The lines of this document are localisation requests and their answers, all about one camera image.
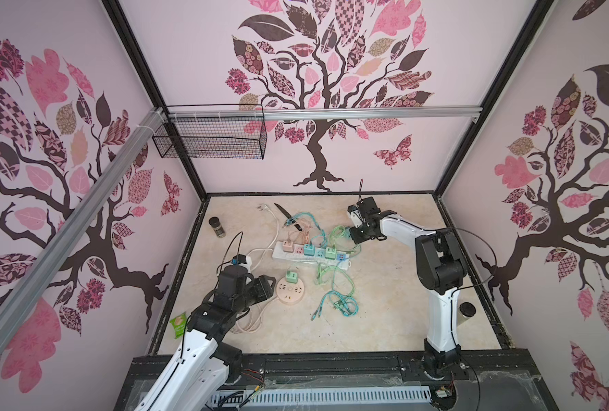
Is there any green packet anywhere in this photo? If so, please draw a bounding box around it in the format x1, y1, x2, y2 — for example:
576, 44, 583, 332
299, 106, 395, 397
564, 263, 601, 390
169, 313, 188, 339

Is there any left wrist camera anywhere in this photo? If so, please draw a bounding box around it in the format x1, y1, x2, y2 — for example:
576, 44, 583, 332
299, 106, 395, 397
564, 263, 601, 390
231, 253, 252, 272

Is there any pink charger plug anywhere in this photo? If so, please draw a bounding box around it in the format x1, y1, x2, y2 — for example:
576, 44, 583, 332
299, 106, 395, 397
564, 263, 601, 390
282, 240, 294, 253

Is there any black knife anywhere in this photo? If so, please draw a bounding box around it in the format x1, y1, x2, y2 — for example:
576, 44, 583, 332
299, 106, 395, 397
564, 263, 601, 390
275, 203, 304, 232

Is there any white vented cable duct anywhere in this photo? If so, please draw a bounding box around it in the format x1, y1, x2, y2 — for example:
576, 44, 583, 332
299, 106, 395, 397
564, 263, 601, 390
205, 386, 431, 410

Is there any teal charger plug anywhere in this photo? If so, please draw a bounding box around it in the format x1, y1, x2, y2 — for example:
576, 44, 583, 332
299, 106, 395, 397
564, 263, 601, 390
303, 244, 316, 257

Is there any round pink power strip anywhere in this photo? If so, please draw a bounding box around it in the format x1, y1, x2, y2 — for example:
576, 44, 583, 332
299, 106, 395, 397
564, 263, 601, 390
275, 277, 305, 306

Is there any wire mesh basket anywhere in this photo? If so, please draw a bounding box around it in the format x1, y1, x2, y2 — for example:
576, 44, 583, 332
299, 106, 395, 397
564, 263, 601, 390
153, 103, 268, 159

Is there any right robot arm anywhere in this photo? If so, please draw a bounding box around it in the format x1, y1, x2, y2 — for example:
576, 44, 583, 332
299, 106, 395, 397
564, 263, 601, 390
347, 197, 468, 363

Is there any black lid jar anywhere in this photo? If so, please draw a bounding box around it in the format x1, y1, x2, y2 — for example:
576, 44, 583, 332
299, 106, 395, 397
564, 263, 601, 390
457, 301, 477, 325

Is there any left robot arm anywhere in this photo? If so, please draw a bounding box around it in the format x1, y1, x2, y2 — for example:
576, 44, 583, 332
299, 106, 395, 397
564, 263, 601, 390
136, 265, 277, 410

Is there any white multicolour power strip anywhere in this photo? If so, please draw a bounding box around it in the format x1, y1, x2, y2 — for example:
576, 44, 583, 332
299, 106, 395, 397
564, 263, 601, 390
272, 241, 351, 270

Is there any black cap spice bottle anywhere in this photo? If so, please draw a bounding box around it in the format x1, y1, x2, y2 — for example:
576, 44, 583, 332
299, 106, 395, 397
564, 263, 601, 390
208, 217, 226, 238

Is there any green teal cable tangle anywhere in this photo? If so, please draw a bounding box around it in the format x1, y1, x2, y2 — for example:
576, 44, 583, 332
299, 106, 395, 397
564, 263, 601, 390
310, 225, 362, 322

